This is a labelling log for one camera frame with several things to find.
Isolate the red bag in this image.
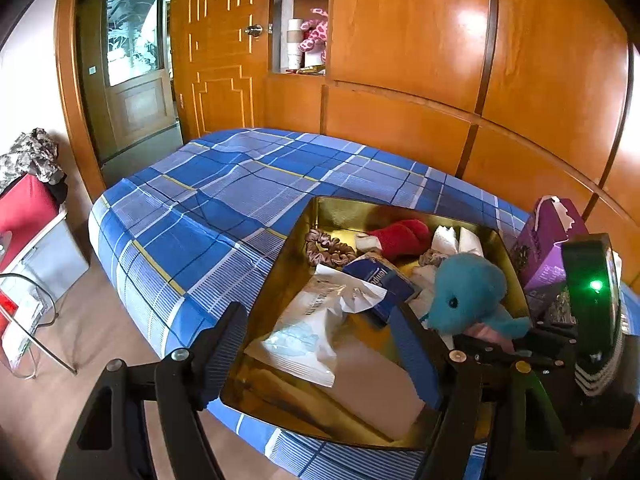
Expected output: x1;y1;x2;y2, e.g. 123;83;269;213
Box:
0;174;58;271

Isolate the blue plush dolphin toy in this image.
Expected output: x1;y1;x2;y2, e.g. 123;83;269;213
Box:
426;252;532;339

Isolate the purple tissue box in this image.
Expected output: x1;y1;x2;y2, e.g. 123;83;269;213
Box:
511;195;588;320

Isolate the wooden door with glass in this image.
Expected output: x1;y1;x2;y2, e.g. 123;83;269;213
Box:
76;0;177;165

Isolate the blue plaid bed sheet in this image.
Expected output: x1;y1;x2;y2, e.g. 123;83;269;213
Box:
86;127;640;480

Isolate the blue small carton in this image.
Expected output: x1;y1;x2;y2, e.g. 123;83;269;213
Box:
343;252;421;324

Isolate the patterned grey cloth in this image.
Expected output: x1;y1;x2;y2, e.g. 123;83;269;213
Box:
0;128;66;192

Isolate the gold metal box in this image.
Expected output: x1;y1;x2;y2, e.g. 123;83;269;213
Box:
221;196;528;450

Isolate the white folded tissue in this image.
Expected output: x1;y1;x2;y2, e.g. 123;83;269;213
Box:
431;226;484;257

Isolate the red plush slipper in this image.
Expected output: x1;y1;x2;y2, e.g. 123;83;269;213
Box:
355;219;432;261

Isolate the orange wooden wardrobe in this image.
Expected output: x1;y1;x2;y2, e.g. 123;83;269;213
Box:
170;0;639;286

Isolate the pink spotted plush toy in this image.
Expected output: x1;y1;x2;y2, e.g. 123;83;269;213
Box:
298;8;329;66

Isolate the white plastic wipes pack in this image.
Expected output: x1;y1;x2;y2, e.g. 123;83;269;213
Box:
244;264;386;388

